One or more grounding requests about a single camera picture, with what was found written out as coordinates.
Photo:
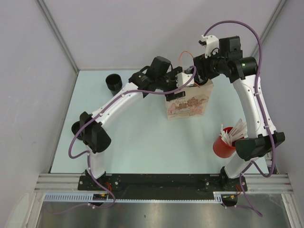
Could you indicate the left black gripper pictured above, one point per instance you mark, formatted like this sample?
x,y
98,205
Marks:
x,y
173,74

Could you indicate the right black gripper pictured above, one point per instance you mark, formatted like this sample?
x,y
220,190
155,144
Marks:
x,y
201,62

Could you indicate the paper takeout bag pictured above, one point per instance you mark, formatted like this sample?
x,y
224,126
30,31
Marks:
x,y
193,104

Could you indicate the tall black tumbler cup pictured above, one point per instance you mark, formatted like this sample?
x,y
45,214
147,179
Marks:
x,y
114,83

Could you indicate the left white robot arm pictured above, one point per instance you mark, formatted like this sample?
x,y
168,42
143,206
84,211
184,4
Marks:
x,y
157,78

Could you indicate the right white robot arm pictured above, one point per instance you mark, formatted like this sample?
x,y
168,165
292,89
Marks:
x,y
225,56

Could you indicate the red straw holder cup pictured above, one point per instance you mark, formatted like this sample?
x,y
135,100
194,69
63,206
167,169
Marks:
x,y
222,149

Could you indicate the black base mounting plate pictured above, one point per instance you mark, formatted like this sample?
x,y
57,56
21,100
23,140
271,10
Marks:
x,y
163,186

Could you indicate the short black cup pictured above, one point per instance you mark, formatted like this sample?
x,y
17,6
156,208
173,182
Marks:
x,y
75,128

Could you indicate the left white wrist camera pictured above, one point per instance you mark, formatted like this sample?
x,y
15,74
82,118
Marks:
x,y
185,79

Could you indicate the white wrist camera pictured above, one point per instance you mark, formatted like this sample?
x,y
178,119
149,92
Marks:
x,y
211,44
185,79

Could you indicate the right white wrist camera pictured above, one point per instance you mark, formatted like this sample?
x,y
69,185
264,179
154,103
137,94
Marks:
x,y
211,44

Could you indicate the aluminium frame rail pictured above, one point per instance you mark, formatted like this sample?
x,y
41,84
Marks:
x,y
57,182

